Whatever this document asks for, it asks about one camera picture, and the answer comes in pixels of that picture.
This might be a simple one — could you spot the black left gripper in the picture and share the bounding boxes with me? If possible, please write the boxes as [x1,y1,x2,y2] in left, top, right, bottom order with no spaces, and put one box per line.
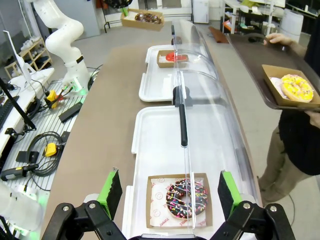
[103,0,134,15]

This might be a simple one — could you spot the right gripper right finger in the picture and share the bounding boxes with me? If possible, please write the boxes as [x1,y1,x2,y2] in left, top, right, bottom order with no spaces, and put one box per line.
[211,169,297,240]

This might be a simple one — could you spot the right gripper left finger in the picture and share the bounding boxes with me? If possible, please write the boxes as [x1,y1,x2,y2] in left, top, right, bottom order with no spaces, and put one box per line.
[42,166,129,240]

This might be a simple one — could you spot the brown cardboard donut box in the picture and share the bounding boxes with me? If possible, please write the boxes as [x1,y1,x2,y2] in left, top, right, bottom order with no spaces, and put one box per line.
[261,64,320,108]
[146,172,213,229]
[120,8,165,32]

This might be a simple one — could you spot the chocolate donut with nuts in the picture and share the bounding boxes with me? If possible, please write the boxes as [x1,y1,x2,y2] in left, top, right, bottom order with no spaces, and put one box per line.
[134,12,163,25]

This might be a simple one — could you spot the yellow glazed donut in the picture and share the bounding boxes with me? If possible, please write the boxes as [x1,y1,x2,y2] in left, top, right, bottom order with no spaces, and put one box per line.
[281,74,315,103]

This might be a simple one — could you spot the dark brown serving tray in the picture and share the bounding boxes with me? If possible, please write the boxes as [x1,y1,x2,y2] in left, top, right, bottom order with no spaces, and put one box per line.
[226,32,320,113]

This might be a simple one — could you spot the person's right forearm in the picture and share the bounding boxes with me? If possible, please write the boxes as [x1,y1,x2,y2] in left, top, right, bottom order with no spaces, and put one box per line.
[289,39,308,58]

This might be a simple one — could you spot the chocolate donut colourful sprinkles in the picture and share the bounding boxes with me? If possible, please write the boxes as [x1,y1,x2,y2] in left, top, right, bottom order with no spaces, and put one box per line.
[166,177,210,221]

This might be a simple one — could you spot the red donut in box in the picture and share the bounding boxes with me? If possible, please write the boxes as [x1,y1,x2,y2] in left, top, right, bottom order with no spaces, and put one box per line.
[156,49,190,69]

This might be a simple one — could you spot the red glazed donut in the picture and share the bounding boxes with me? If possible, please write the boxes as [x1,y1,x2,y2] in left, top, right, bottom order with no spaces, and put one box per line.
[165,51,190,63]

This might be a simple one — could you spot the person in black jacket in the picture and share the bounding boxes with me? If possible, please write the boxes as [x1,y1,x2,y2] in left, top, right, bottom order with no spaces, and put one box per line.
[257,0,320,208]

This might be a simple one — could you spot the person's left hand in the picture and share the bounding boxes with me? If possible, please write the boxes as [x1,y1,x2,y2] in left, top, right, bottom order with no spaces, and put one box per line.
[303,110,320,126]

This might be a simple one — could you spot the person's right hand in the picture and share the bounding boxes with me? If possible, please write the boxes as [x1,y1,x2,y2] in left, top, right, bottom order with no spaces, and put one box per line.
[263,33,293,48]

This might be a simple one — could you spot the grey cabinet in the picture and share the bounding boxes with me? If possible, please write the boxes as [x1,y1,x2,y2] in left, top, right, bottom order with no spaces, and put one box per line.
[66,0,101,40]

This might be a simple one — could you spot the clear dome lid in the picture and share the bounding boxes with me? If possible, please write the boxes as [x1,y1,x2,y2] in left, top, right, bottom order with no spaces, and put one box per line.
[172,71,262,226]
[171,19,222,107]

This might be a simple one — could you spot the white display tray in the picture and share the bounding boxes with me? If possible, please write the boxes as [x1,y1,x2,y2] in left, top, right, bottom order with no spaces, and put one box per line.
[121,106,251,237]
[138,44,191,103]

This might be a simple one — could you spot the yellow emergency stop button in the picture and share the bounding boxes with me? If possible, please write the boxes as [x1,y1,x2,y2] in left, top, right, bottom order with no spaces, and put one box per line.
[44,142,58,158]
[44,90,59,104]

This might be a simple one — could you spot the white cabinet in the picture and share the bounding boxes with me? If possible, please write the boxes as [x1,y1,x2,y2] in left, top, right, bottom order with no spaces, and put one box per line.
[191,0,210,25]

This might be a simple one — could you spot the flat black box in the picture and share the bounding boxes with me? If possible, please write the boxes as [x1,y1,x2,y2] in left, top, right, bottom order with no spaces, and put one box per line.
[58,101,84,123]

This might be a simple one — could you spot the small black box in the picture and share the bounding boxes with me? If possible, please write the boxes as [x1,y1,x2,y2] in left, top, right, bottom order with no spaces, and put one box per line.
[16,150,38,162]

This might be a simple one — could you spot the wooden shoe rack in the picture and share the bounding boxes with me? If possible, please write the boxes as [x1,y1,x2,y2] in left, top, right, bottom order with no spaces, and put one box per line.
[4,37,54,79]

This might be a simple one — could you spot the dark brown board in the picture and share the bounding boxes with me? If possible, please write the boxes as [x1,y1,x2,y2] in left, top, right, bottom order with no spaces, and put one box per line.
[208,26,230,45]

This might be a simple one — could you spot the black handheld device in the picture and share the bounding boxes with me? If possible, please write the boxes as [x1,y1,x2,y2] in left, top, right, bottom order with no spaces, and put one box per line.
[0,163,40,182]

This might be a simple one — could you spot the white monitor stand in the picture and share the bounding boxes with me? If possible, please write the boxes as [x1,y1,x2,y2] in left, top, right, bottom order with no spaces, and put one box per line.
[2,29,35,88]

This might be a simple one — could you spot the black metal strut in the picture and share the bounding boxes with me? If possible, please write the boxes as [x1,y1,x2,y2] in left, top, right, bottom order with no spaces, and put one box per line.
[0,77,37,131]

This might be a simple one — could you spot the black keyboard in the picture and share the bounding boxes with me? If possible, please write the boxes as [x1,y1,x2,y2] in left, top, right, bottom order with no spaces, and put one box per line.
[0,96,20,131]

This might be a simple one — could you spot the white cylindrical bin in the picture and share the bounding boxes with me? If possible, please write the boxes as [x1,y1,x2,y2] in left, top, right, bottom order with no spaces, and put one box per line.
[279,9,305,45]

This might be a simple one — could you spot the aluminium slotted base plate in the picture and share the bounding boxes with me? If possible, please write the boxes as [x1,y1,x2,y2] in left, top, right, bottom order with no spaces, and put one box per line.
[0,79,87,198]

